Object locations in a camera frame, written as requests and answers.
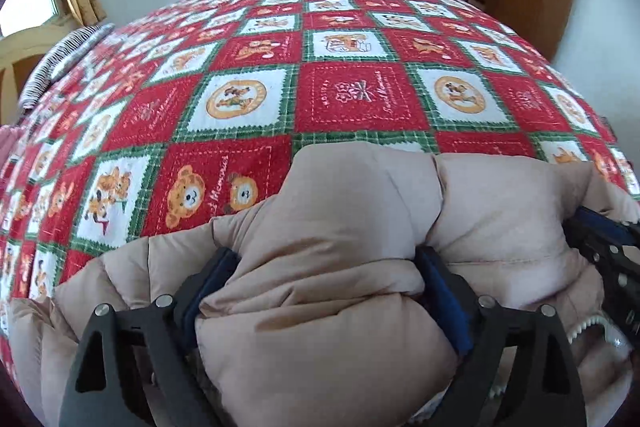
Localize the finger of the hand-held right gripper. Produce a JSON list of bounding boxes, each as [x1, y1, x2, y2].
[[564, 206, 640, 339]]

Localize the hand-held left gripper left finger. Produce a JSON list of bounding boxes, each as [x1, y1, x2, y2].
[[59, 248, 243, 427]]

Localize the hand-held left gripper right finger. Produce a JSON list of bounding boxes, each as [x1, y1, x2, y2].
[[415, 246, 587, 427]]

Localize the beige puffer jacket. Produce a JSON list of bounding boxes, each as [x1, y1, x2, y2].
[[7, 142, 640, 427]]

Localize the red patchwork bear bedspread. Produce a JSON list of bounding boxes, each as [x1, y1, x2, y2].
[[0, 0, 640, 390]]

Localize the striped pillow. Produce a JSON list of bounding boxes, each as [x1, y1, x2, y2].
[[19, 23, 115, 110]]

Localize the yellow wooden headboard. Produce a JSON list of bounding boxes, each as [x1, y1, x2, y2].
[[0, 24, 81, 128]]

